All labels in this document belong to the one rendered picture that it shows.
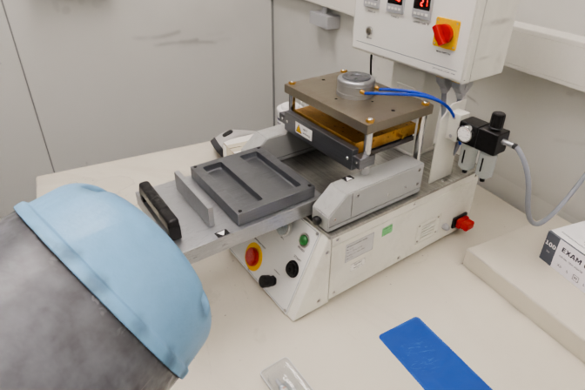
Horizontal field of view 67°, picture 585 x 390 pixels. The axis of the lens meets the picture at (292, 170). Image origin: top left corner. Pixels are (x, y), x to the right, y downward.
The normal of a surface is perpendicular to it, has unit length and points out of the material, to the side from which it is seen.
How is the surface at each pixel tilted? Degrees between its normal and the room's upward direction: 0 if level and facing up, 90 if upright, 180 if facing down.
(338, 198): 40
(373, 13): 90
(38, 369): 48
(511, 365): 0
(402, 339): 0
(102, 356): 63
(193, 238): 0
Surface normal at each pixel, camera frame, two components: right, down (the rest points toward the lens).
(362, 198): 0.57, 0.42
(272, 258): -0.74, -0.11
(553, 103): -0.89, 0.22
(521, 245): 0.00, -0.86
